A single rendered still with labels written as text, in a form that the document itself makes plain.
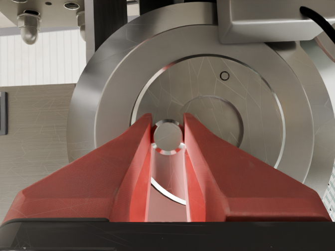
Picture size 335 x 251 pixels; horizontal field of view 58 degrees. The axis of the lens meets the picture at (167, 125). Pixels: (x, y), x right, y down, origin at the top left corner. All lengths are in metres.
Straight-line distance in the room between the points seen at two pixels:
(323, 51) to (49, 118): 0.42
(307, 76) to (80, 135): 0.13
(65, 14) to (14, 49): 2.77
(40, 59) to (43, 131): 2.64
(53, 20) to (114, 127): 0.43
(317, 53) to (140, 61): 0.10
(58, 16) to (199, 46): 0.41
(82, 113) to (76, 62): 2.83
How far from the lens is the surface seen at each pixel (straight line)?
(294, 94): 0.17
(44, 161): 0.52
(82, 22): 0.53
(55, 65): 3.07
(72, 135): 0.17
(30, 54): 3.21
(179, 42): 0.17
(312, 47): 0.20
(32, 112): 0.53
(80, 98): 0.17
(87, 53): 0.18
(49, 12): 0.55
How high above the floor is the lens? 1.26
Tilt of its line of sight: 5 degrees down
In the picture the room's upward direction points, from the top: 177 degrees clockwise
